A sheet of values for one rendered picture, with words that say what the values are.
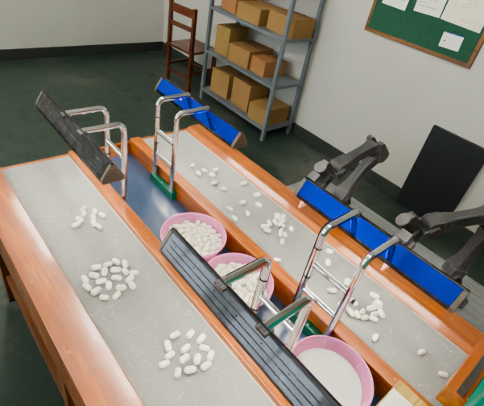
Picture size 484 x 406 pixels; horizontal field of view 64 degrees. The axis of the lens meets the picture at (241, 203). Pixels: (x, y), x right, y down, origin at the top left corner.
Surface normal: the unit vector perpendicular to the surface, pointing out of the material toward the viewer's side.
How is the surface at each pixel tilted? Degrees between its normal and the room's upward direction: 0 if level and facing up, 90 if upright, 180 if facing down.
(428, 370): 0
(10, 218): 0
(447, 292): 58
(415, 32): 90
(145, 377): 0
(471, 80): 90
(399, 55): 90
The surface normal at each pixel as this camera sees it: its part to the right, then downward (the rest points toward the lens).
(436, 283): -0.55, -0.17
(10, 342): 0.17, -0.78
